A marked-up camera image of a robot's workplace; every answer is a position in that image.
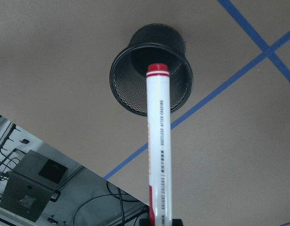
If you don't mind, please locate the grey control box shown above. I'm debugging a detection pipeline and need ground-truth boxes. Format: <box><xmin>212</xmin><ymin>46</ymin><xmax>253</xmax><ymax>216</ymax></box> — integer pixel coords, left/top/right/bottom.
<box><xmin>0</xmin><ymin>150</ymin><xmax>67</xmax><ymax>222</ymax></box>

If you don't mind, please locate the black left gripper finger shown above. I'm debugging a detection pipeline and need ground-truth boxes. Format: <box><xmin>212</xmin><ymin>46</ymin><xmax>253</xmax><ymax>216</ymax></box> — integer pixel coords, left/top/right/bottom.
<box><xmin>139</xmin><ymin>218</ymin><xmax>184</xmax><ymax>226</ymax></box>

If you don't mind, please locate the brown paper table mat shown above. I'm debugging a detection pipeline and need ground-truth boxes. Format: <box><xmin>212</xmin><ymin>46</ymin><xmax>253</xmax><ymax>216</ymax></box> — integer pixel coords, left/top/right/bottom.
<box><xmin>0</xmin><ymin>0</ymin><xmax>290</xmax><ymax>226</ymax></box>

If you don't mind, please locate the red and white marker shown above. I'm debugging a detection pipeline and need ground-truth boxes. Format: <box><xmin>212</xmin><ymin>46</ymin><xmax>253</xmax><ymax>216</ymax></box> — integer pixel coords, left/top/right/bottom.
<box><xmin>146</xmin><ymin>63</ymin><xmax>173</xmax><ymax>226</ymax></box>

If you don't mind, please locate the black mesh pen cup left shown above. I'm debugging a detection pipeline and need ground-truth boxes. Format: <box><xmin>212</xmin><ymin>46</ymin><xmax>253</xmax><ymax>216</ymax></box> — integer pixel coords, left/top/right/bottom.
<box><xmin>109</xmin><ymin>24</ymin><xmax>193</xmax><ymax>116</ymax></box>

